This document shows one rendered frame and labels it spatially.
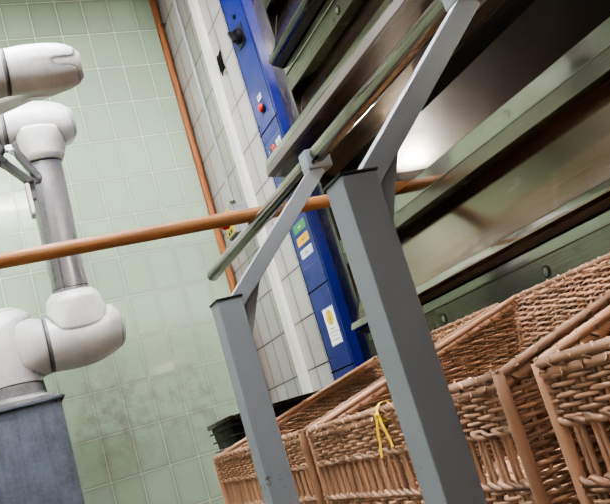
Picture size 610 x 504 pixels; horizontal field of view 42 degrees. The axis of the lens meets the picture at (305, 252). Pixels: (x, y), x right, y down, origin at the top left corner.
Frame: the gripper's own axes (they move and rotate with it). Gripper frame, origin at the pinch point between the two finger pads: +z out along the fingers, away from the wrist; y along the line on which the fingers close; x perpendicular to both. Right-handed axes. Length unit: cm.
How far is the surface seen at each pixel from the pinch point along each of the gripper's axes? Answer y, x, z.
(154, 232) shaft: -27.3, 12.1, 12.9
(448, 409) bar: -27, 97, 61
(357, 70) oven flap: -71, 34, -6
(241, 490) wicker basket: -35, -3, 66
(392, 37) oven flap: -73, 47, -6
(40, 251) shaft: -5.2, 12.2, 12.7
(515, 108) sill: -84, 58, 16
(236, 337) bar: -26, 49, 43
